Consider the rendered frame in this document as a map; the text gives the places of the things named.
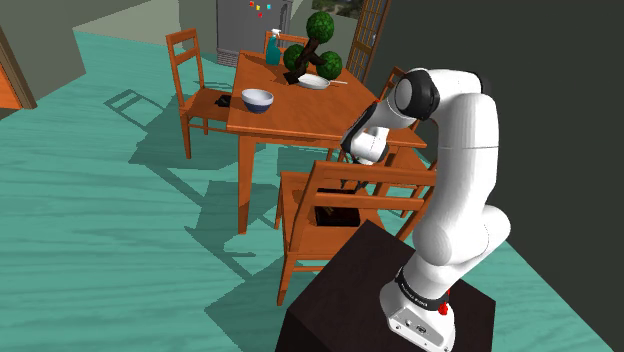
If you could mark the teal spray bottle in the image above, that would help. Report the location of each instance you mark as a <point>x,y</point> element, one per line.
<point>272,52</point>

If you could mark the dark robot stand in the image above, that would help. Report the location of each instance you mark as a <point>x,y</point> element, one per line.
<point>341,297</point>

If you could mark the window with greenery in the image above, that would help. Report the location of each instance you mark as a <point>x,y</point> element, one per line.
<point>341,6</point>

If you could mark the wooden chair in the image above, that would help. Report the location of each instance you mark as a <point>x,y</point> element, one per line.
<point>202,105</point>
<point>288,38</point>
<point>312,239</point>
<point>412,163</point>

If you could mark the white and blue bowl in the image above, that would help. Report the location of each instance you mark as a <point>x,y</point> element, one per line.
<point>257,100</point>

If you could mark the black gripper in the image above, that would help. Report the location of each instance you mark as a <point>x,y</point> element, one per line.
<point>361,161</point>

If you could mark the wooden dining table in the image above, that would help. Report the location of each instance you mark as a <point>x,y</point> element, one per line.
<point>302,114</point>

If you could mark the green bonsai plant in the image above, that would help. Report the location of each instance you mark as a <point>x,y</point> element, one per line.
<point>319,27</point>

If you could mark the grey refrigerator with magnets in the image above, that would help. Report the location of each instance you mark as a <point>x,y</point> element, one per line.
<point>241,29</point>

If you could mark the black box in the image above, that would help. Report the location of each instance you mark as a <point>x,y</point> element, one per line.
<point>339,217</point>

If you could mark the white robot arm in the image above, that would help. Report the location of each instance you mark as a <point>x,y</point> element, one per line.
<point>465,161</point>

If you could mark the orange door with frame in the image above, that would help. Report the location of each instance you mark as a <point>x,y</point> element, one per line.
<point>10,85</point>

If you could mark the small black object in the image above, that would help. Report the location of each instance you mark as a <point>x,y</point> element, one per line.
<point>223,101</point>

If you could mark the brown door with glass panes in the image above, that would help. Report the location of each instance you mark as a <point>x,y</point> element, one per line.
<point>368,34</point>

